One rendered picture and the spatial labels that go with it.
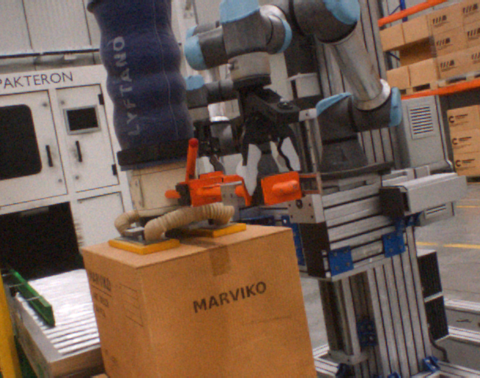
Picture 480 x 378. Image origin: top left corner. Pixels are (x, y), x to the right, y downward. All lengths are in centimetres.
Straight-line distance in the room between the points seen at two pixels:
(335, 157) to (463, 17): 806
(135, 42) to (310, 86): 77
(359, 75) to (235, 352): 81
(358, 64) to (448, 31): 832
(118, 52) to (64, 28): 999
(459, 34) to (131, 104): 855
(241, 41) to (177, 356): 70
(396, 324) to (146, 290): 118
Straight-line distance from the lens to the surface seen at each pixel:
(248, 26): 108
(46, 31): 1145
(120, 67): 156
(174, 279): 132
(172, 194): 149
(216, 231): 150
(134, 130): 153
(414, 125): 224
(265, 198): 102
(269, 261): 142
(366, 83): 170
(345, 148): 183
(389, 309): 222
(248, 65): 107
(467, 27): 974
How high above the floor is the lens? 115
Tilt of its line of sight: 3 degrees down
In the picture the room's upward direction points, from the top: 10 degrees counter-clockwise
